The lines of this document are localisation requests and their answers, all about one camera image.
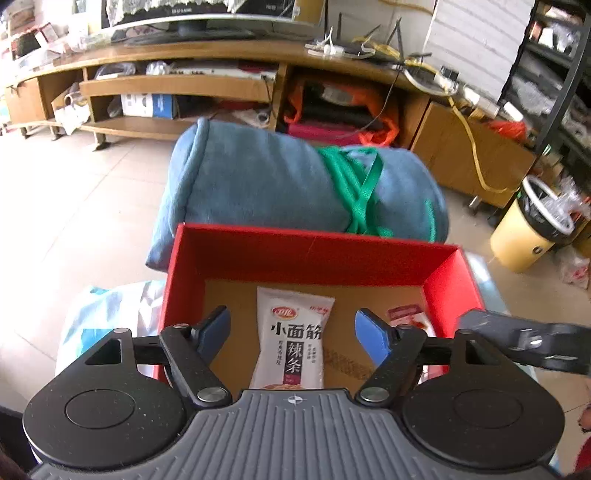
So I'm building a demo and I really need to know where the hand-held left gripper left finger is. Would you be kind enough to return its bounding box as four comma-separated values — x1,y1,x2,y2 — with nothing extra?
78,305,234,409

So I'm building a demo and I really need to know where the white power strip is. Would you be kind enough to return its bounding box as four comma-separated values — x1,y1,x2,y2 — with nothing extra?
431,65,462,95

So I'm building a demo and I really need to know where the white slatted panel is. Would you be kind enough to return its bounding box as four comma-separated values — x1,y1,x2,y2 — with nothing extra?
425,0,536,102

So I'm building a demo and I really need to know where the green strap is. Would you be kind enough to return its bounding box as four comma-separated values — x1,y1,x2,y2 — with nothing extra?
318,145,437,243

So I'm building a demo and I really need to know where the white paper bag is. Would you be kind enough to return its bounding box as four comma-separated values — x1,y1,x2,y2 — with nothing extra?
51,83,93,137

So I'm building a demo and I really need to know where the yellow cable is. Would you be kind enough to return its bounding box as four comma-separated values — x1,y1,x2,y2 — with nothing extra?
397,46,522,192

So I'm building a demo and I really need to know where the white spicy strip snack packet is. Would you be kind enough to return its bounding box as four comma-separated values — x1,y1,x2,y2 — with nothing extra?
249,286,335,391

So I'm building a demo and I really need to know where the black shelf rack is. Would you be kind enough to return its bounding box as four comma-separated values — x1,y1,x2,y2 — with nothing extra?
499,0,591,167

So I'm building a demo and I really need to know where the flat screen TV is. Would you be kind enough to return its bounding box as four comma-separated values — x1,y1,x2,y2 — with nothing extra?
104,0,324,44

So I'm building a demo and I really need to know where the wooden TV stand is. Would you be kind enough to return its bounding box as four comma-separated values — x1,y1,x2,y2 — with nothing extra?
0,39,539,208

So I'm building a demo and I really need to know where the red cardboard box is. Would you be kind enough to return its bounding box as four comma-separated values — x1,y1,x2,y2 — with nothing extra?
154,223,485,402

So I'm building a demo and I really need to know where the blue checkered tablecloth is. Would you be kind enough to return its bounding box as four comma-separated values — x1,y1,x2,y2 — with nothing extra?
54,251,513,384

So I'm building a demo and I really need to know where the yellow trash bin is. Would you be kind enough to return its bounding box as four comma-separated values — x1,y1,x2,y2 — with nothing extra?
489,175,578,273

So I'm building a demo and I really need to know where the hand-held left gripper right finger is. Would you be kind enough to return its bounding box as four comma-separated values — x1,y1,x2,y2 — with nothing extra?
353,308,511,409

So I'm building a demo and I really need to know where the orange bag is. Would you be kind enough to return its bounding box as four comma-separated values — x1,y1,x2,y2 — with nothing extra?
283,76,400,146

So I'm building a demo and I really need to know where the black router with antennas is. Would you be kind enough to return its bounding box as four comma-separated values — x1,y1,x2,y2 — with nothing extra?
305,14,432,63

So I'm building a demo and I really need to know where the rolled blue blanket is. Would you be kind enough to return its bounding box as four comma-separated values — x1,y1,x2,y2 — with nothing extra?
145,117,451,273

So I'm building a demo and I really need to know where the red and white snack packet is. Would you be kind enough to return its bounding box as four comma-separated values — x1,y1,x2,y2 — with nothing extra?
387,304,437,337

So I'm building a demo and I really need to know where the red plastic bag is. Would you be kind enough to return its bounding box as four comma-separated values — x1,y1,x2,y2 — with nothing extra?
489,119,528,141

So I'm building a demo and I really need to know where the white set-top device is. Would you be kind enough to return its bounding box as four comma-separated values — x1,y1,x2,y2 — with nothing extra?
148,62,278,80

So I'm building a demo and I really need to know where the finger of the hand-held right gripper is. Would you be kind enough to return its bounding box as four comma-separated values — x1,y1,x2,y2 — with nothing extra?
457,309,591,374

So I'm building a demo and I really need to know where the white and blue box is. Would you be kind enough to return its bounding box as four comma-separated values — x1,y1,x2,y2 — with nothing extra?
121,92,180,120

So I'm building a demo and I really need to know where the white plastic bag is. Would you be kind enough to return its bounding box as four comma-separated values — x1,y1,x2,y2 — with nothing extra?
554,249,591,289

